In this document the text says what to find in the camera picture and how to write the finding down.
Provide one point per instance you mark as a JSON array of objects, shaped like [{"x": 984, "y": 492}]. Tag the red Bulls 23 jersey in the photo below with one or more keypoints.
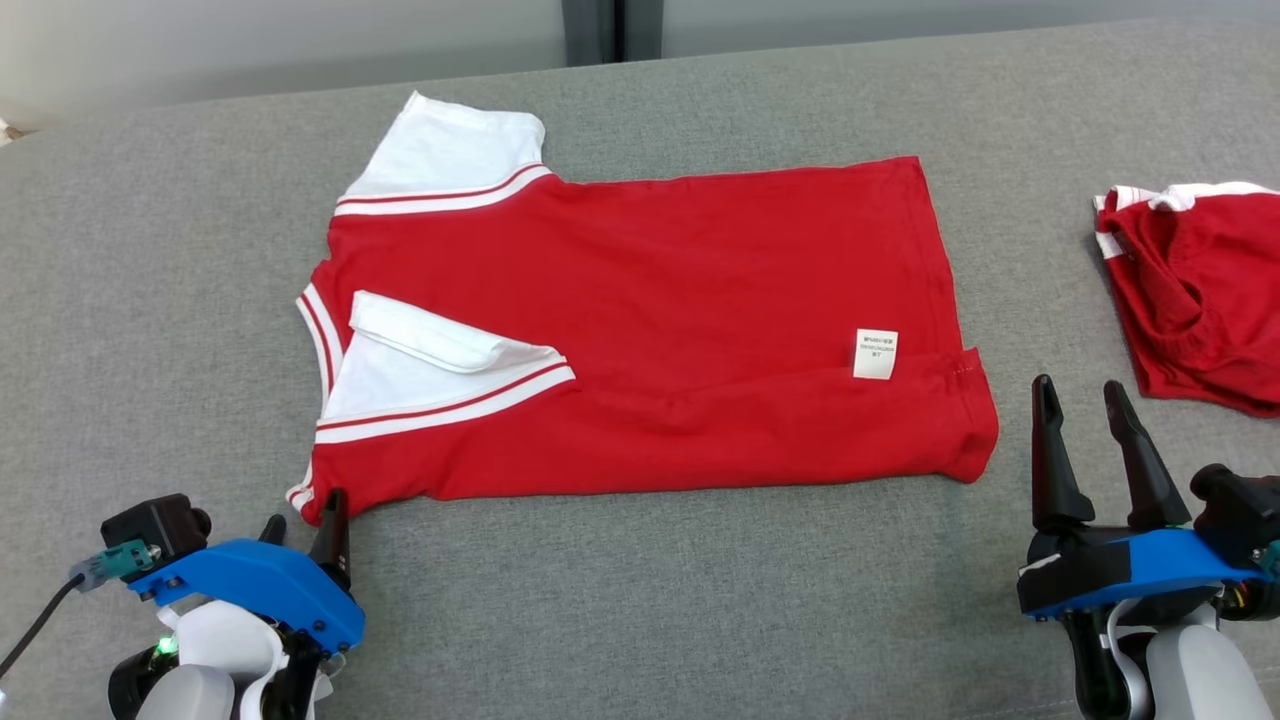
[{"x": 700, "y": 300}]

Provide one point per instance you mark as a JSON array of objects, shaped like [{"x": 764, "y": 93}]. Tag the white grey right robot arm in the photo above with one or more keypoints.
[{"x": 1185, "y": 670}]

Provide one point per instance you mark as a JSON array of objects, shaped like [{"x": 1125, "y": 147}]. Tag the grey metal partition post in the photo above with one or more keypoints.
[
  {"x": 642, "y": 28},
  {"x": 590, "y": 30}
]

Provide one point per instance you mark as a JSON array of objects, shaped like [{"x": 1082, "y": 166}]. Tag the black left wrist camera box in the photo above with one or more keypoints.
[{"x": 150, "y": 525}]

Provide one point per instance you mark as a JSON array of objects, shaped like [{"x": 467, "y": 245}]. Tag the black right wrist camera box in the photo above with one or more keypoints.
[{"x": 1240, "y": 510}]

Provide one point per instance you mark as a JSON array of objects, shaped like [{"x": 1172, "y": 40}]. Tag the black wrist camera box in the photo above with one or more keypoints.
[
  {"x": 150, "y": 525},
  {"x": 1240, "y": 510}
]

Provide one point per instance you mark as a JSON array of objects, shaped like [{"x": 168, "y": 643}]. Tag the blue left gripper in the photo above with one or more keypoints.
[{"x": 260, "y": 585}]

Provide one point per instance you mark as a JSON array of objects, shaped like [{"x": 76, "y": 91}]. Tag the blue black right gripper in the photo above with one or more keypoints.
[{"x": 1110, "y": 575}]

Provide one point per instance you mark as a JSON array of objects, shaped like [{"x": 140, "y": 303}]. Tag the red and white shorts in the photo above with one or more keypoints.
[{"x": 1210, "y": 300}]

